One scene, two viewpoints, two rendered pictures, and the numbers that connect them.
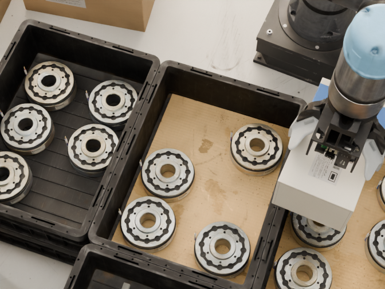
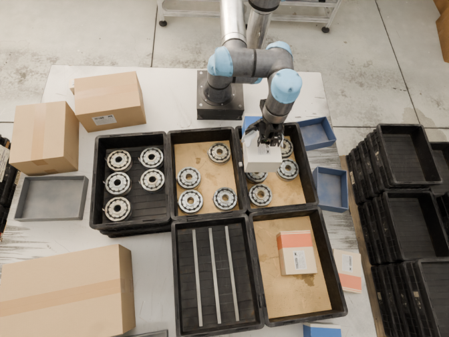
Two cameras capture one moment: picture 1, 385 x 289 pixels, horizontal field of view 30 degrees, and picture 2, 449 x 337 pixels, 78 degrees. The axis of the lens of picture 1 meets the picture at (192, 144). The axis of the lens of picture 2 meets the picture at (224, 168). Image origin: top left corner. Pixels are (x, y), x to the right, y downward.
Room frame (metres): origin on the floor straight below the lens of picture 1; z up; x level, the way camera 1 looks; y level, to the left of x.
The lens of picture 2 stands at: (0.13, 0.17, 1.99)
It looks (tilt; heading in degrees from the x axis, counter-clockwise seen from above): 66 degrees down; 326
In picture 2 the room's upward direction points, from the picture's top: 10 degrees clockwise
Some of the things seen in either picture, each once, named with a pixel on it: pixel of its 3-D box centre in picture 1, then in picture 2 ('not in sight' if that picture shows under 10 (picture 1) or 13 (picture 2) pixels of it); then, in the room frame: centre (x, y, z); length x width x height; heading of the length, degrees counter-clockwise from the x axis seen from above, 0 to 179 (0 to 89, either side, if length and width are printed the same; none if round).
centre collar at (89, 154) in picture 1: (93, 145); (152, 179); (0.62, 0.19, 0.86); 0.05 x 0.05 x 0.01
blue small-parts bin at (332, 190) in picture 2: not in sight; (329, 189); (0.28, -0.57, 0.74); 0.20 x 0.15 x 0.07; 147
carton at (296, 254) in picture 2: not in sight; (295, 252); (0.10, -0.21, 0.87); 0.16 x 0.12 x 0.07; 157
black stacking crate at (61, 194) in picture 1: (57, 135); (134, 181); (0.64, 0.27, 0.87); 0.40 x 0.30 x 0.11; 161
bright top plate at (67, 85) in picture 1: (49, 82); (119, 160); (0.77, 0.29, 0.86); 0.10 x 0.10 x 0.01
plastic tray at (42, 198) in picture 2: not in sight; (53, 198); (0.78, 0.63, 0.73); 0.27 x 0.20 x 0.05; 67
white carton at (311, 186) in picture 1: (332, 153); (260, 142); (0.50, -0.22, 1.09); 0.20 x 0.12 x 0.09; 156
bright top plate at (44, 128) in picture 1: (26, 125); (117, 182); (0.67, 0.33, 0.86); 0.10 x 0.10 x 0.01
